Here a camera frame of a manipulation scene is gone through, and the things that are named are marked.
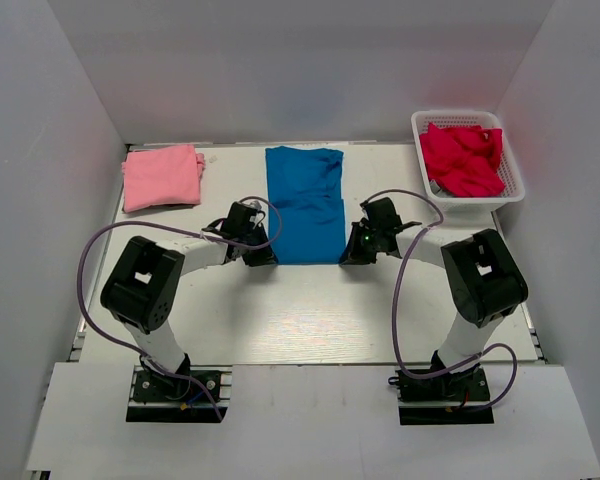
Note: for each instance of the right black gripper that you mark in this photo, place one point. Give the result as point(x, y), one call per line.
point(357, 246)

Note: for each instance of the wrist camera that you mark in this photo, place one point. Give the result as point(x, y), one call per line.
point(380, 215)
point(241, 219)

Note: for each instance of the folded pink t shirt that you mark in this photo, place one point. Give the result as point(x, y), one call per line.
point(166, 176)

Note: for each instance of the blue polo shirt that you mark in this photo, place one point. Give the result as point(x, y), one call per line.
point(305, 187)

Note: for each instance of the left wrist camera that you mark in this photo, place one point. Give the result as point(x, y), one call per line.
point(241, 219)

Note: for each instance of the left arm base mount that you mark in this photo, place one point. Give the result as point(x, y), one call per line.
point(157, 399)

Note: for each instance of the crumpled red t shirt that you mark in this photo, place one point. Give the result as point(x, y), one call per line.
point(464, 161)

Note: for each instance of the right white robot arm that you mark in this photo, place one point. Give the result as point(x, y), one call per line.
point(485, 283)

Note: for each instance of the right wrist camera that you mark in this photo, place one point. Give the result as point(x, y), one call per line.
point(380, 215)

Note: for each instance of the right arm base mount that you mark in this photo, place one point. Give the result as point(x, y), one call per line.
point(452, 399)

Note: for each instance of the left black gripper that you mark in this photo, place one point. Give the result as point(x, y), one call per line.
point(258, 247)

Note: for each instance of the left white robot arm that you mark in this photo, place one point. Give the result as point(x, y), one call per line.
point(141, 289)

